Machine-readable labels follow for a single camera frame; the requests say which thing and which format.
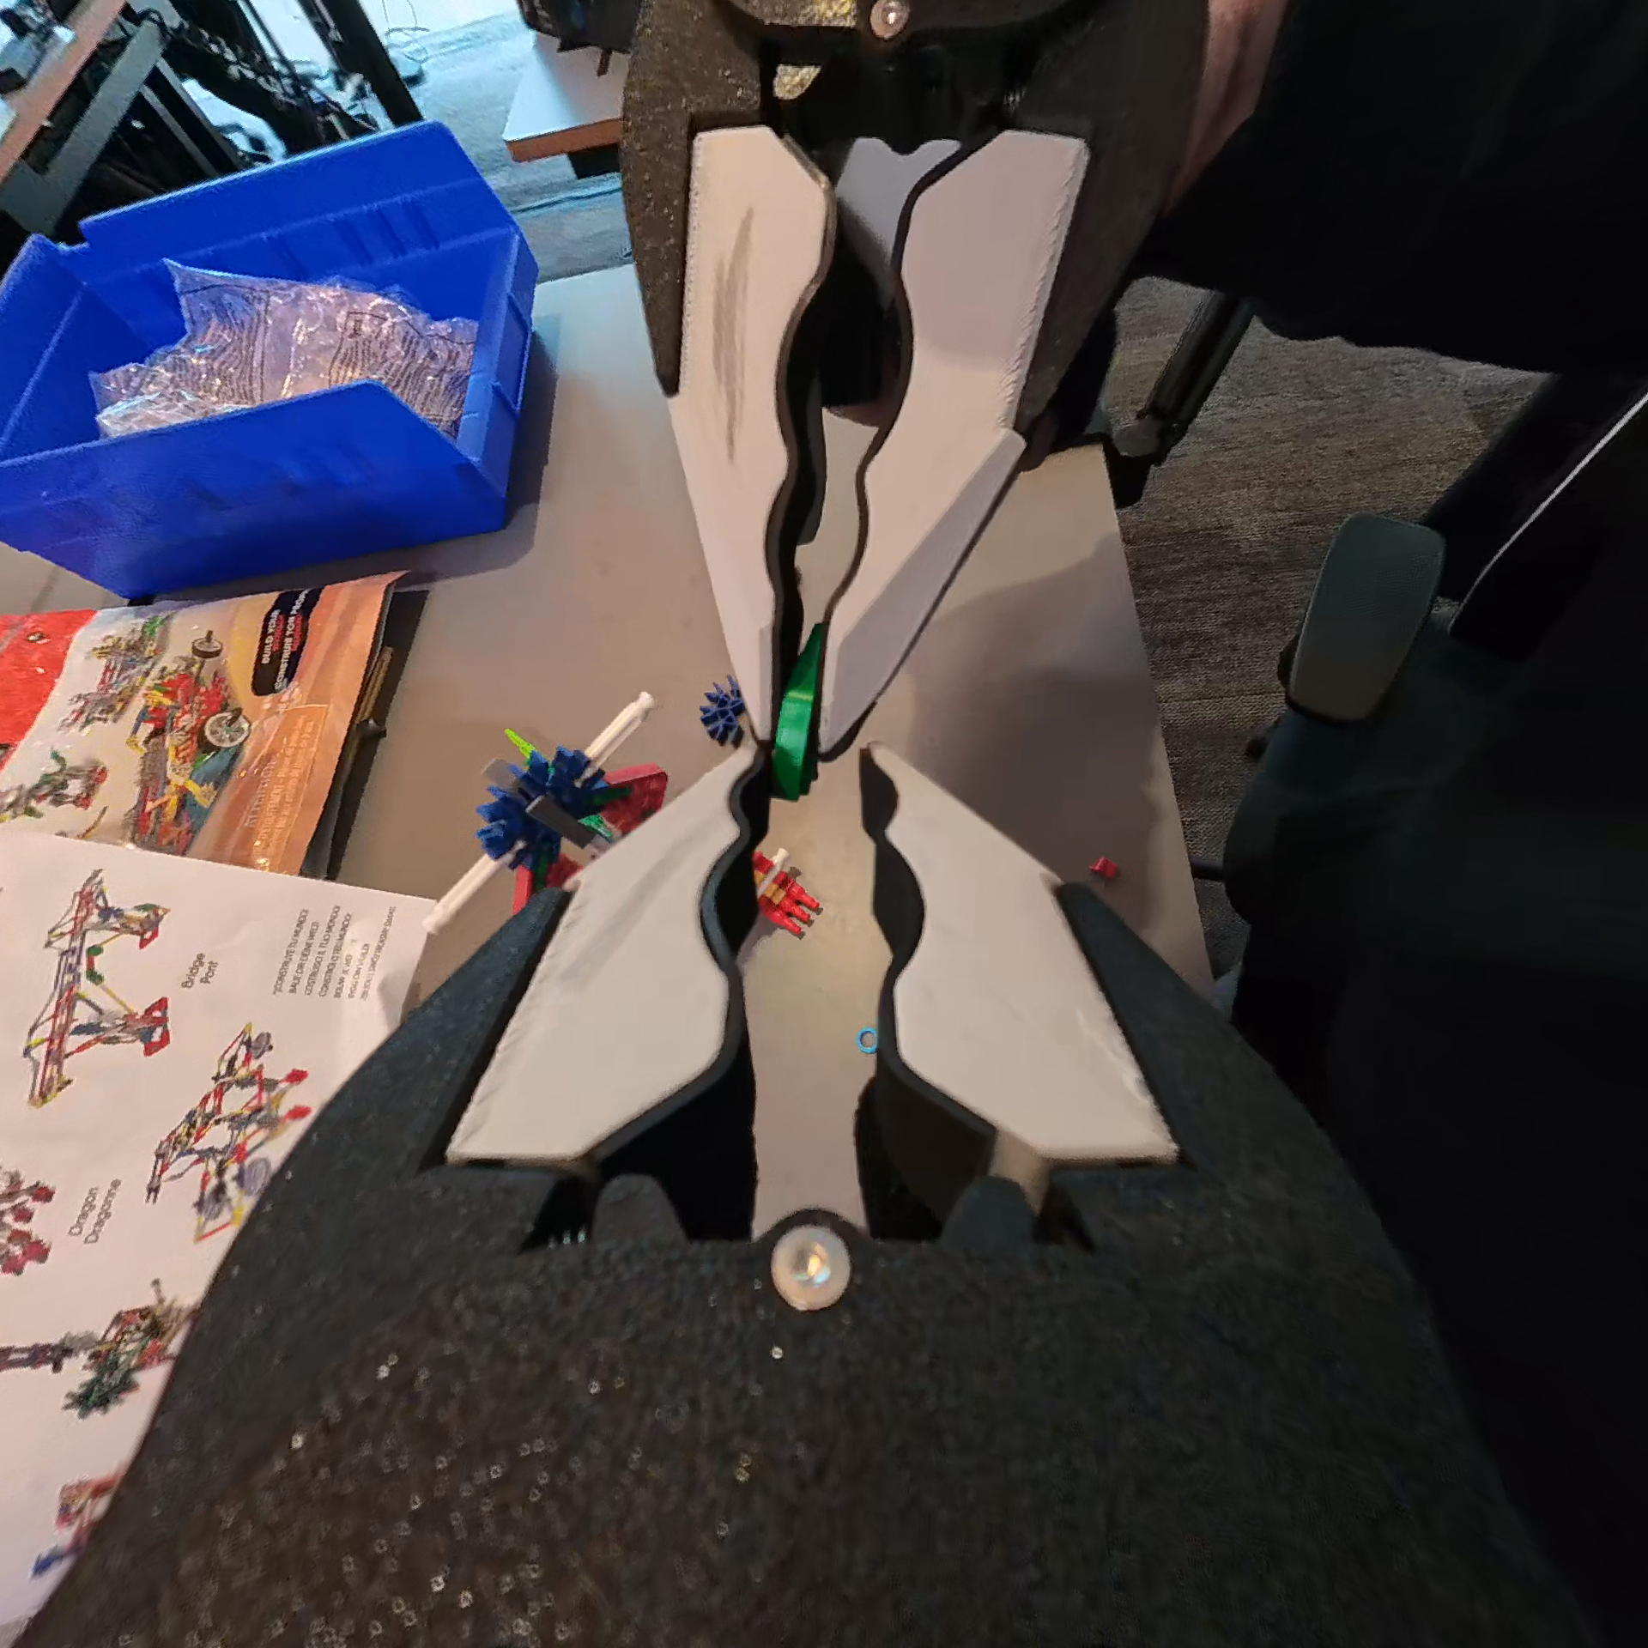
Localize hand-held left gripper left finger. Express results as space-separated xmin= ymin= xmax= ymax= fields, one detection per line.
xmin=443 ymin=743 xmax=768 ymax=1244

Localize black office chair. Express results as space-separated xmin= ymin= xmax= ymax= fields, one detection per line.
xmin=1106 ymin=288 xmax=1257 ymax=506

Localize person's right hand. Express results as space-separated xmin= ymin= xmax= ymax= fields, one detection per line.
xmin=1177 ymin=0 xmax=1277 ymax=194

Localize colourful construction toy model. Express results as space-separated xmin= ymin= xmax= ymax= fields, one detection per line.
xmin=421 ymin=690 xmax=825 ymax=934

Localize green connector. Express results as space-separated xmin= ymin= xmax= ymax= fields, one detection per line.
xmin=772 ymin=622 xmax=827 ymax=800

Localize grey chair armrest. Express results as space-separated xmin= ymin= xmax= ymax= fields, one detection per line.
xmin=1286 ymin=514 xmax=1445 ymax=722

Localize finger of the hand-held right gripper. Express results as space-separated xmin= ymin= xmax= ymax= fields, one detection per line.
xmin=823 ymin=129 xmax=1092 ymax=755
xmin=668 ymin=125 xmax=837 ymax=755

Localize person's right forearm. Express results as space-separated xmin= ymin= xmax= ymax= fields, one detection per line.
xmin=1131 ymin=0 xmax=1648 ymax=375

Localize blue plastic bin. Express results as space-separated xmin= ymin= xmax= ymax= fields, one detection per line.
xmin=0 ymin=121 xmax=539 ymax=600

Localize clear plastic bags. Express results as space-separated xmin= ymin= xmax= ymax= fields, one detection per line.
xmin=90 ymin=257 xmax=480 ymax=439

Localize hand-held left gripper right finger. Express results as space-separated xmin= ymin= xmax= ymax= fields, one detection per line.
xmin=855 ymin=743 xmax=1180 ymax=1244

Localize printed instruction sheet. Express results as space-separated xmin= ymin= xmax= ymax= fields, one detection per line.
xmin=0 ymin=830 xmax=439 ymax=1611

